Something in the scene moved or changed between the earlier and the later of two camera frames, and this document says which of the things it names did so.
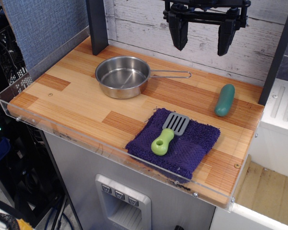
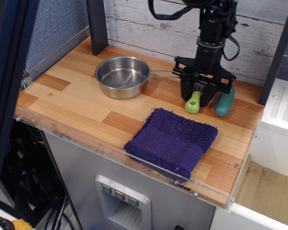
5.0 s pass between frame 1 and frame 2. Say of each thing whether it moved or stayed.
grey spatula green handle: moved
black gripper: moved
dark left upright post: stayed
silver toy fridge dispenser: stayed
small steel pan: stayed
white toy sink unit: stayed
